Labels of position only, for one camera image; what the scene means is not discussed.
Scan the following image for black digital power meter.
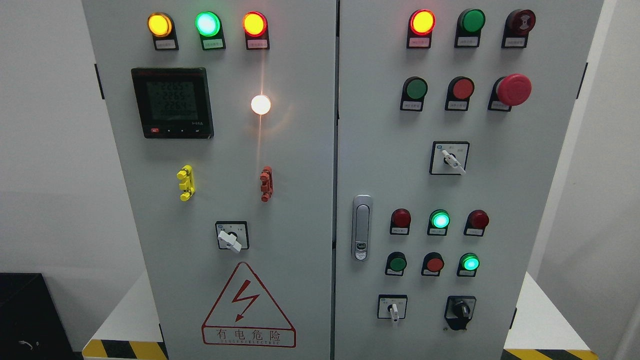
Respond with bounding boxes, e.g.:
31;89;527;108
131;67;214;139

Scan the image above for white selector switch lower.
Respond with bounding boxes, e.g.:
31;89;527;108
376;294;409;326

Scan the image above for black box lower left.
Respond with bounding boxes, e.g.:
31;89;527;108
0;273;75;360

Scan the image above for black rotary knob switch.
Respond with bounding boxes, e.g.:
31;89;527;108
444;295;477;331

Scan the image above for red-yellow lit indicator right door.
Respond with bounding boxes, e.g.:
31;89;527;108
406;9;436;49

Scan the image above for dark red indicator left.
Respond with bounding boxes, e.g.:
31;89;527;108
389;208;412;235

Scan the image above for white glowing indicator lamp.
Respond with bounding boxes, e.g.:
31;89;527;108
250;94;272;116

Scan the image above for red plastic terminal clip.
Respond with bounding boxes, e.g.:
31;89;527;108
259;166;274;203

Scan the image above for grey cabinet door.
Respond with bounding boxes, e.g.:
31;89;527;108
82;0;338;360
334;0;603;360

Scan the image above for red push button lower row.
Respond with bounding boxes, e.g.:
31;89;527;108
421;251;445;277

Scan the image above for green lit push button lower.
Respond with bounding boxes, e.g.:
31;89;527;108
456;252;480;278

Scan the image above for red push button upper row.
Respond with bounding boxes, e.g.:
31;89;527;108
445;76;475;111

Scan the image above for orange-red lit indicator light left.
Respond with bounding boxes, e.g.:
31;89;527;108
242;11;270;50

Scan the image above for green push button lower row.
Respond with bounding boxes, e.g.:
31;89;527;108
384;251;408;277

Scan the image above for green push button upper row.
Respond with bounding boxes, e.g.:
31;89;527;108
400;76;428;112

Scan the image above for green unlit indicator top right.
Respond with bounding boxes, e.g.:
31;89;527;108
454;8;486;48

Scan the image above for grey right cabinet door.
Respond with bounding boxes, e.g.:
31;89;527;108
334;0;603;360

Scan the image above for dark red indicator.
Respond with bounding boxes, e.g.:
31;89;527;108
463;209;490;237
389;208;412;235

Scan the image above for silver door lock handle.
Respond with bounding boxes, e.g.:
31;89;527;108
351;194;373;261

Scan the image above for red mushroom emergency stop button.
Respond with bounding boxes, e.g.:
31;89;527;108
487;73;532;112

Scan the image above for yellow plastic terminal clip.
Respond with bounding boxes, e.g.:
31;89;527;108
176;164;195;202

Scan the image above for white selector switch left door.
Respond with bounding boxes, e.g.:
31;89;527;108
215;220;250;255

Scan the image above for white selector switch upper right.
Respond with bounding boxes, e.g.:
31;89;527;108
429;141;470;176

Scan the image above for dark red indicator right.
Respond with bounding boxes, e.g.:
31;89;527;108
463;209;490;237

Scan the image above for white base platform hazard stripes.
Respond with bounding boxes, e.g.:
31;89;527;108
82;272;598;360

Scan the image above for red push button row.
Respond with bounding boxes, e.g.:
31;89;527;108
421;251;445;277
445;76;475;111

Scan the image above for red electric hazard warning sticker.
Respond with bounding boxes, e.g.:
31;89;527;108
201;261;297;348

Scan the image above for green lit indicator middle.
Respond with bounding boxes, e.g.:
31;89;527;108
426;209;450;236

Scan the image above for grey left cabinet door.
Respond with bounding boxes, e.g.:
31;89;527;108
82;0;338;360

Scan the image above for red buzzer alarm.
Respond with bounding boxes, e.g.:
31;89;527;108
502;9;537;49

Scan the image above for yellow indicator light top left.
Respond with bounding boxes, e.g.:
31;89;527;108
147;12;179;51

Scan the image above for green lit indicator light top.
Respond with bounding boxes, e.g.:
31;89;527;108
194;11;226;51

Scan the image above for white selector switch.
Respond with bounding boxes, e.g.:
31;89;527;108
429;141;470;176
376;294;409;326

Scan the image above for green push button row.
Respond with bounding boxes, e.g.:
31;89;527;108
400;76;428;112
384;251;408;277

